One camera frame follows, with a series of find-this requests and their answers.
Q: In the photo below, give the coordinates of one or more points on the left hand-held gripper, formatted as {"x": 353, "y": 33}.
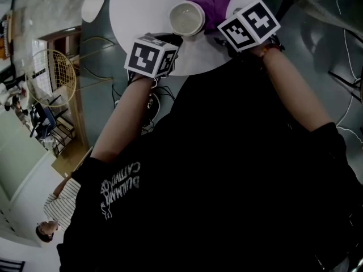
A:
{"x": 141, "y": 58}

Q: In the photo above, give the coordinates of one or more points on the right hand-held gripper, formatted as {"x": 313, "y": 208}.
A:
{"x": 255, "y": 21}

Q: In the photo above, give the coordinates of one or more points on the purple cloth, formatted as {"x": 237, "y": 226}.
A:
{"x": 212, "y": 1}

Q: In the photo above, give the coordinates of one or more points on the beige ceramic mug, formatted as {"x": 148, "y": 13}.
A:
{"x": 184, "y": 18}

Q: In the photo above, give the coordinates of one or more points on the person's left forearm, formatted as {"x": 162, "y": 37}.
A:
{"x": 124, "y": 118}

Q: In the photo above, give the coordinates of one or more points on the person's right forearm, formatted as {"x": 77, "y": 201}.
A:
{"x": 295, "y": 89}

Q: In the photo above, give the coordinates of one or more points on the white oval floor cushion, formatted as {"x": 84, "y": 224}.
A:
{"x": 93, "y": 3}

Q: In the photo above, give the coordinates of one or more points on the blue metal chair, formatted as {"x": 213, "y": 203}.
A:
{"x": 42, "y": 115}

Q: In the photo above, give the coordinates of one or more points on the person's black printed shirt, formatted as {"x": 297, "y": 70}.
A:
{"x": 227, "y": 166}

